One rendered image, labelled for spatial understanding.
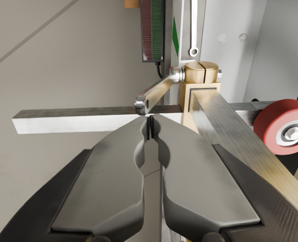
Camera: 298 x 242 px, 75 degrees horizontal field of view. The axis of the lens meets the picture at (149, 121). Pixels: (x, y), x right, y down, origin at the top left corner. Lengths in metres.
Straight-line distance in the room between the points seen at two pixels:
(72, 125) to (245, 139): 0.25
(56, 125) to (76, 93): 0.95
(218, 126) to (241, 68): 0.40
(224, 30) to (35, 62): 1.04
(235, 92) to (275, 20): 0.19
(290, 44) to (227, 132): 0.32
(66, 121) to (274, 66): 0.44
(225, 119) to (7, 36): 1.25
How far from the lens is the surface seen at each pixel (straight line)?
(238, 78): 0.59
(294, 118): 0.32
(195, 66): 0.29
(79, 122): 0.33
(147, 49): 0.43
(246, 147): 0.18
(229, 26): 0.55
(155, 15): 0.43
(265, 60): 0.55
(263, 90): 0.54
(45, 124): 0.35
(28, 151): 1.67
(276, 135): 0.33
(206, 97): 0.26
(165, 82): 0.19
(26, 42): 1.30
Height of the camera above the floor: 1.13
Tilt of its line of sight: 60 degrees down
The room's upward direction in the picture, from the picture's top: 177 degrees clockwise
